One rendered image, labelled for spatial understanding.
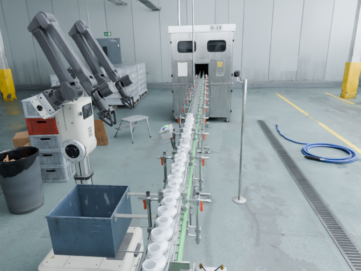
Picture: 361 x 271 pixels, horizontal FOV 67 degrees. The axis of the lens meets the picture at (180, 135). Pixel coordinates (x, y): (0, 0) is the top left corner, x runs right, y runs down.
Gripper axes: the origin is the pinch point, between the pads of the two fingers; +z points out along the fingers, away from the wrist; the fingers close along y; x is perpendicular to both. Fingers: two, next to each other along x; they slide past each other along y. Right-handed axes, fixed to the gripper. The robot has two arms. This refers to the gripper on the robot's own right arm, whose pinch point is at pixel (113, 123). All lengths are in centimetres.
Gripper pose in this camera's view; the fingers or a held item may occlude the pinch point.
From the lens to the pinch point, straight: 155.5
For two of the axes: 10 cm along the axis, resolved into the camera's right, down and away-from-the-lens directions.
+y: 0.6, -2.2, 9.7
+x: -8.8, 4.4, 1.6
